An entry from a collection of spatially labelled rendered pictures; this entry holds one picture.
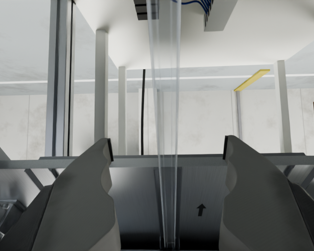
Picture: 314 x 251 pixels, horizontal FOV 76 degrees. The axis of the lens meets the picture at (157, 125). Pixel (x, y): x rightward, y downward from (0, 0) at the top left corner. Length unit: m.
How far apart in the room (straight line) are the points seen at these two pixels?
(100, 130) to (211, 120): 3.15
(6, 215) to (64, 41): 0.36
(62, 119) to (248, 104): 3.60
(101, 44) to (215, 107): 3.17
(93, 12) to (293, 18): 0.53
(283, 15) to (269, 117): 3.37
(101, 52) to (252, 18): 0.42
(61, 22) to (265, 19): 0.52
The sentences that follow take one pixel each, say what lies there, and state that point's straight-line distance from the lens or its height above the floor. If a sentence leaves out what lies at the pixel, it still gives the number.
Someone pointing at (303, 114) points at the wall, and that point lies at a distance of 4.30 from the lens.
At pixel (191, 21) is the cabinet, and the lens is 0.62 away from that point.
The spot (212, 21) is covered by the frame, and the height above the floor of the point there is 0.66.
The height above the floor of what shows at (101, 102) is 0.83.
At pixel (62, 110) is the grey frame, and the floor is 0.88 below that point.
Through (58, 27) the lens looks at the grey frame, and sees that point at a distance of 0.54.
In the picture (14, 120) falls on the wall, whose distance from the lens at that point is 4.40.
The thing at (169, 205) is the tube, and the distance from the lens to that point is 0.20.
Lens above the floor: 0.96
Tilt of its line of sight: 6 degrees down
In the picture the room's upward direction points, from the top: 179 degrees clockwise
